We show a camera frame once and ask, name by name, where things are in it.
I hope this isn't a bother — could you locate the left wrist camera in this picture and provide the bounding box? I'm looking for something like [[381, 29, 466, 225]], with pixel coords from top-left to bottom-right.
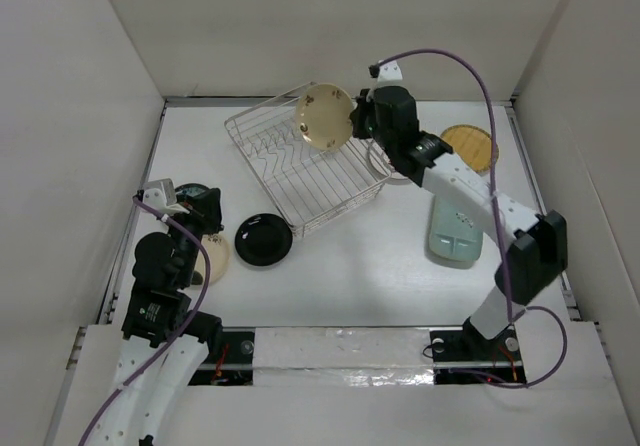
[[137, 178, 180, 215]]

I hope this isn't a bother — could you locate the light green rectangular dish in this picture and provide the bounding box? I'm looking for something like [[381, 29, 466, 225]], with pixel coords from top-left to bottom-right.
[[427, 197, 484, 265]]

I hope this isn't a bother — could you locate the white plate red pattern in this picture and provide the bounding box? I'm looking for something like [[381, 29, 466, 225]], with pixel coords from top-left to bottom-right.
[[365, 140, 410, 185]]

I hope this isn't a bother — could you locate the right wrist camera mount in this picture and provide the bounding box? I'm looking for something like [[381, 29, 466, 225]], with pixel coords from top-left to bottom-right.
[[369, 61, 403, 89]]

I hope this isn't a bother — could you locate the silver wire dish rack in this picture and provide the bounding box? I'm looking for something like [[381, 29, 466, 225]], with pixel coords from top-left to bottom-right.
[[224, 82, 386, 239]]

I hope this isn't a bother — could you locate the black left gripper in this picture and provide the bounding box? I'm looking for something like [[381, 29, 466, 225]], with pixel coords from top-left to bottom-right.
[[162, 186, 225, 286]]

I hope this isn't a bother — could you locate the blue and white plate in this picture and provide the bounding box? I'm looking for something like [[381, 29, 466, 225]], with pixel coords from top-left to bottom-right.
[[175, 183, 209, 202]]

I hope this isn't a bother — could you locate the glossy black plate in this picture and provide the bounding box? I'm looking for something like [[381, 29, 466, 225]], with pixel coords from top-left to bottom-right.
[[234, 213, 293, 267]]

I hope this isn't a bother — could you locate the beige plate with writing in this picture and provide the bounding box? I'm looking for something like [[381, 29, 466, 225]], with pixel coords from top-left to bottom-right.
[[191, 234, 231, 286]]

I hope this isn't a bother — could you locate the cream floral plate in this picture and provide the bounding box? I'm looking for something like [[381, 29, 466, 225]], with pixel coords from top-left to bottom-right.
[[292, 83, 353, 151]]

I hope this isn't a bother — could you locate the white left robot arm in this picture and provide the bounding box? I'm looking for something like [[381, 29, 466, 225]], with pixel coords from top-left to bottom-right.
[[79, 180, 223, 445]]

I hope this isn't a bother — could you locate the woven bamboo round plate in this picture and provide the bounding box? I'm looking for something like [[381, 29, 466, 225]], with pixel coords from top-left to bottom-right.
[[440, 124, 493, 174]]

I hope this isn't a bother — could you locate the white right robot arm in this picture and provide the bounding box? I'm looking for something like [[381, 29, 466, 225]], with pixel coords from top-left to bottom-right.
[[350, 86, 568, 359]]

